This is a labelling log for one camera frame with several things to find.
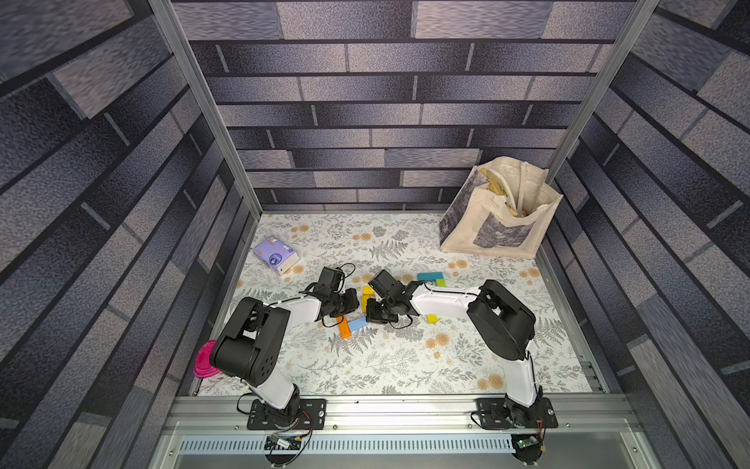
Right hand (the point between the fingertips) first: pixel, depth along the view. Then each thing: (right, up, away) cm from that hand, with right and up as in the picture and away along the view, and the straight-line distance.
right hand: (363, 317), depth 91 cm
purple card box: (-30, +19, +9) cm, 37 cm away
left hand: (-1, +5, +2) cm, 6 cm away
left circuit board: (-21, -25, -20) cm, 39 cm away
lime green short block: (+27, +10, +8) cm, 30 cm away
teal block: (+23, +12, +9) cm, 28 cm away
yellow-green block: (+22, 0, -1) cm, 22 cm away
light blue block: (-2, -2, -1) cm, 3 cm away
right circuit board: (+44, -27, -18) cm, 55 cm away
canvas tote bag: (+42, +35, -4) cm, 55 cm away
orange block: (-6, -2, -3) cm, 7 cm away
